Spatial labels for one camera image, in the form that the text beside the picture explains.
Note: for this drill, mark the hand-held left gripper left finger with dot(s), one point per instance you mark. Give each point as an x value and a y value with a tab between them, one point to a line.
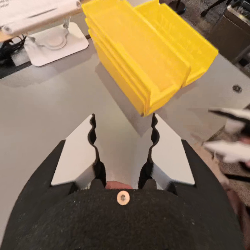
74	160

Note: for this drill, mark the dark cabinet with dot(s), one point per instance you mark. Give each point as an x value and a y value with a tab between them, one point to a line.
228	35

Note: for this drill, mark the person's brown trousers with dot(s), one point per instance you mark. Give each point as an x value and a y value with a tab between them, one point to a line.
244	214

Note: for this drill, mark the grey desk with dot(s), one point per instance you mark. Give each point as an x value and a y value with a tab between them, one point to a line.
48	117

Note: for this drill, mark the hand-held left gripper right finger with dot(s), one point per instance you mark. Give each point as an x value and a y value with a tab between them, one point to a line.
170	160

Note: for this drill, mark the person's left hand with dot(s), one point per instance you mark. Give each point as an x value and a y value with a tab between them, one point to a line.
117	185

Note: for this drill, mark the round metal desk screw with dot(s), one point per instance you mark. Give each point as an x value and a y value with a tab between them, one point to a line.
237	88

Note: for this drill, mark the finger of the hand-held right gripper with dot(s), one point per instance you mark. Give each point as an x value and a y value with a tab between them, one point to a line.
230	151
234	113

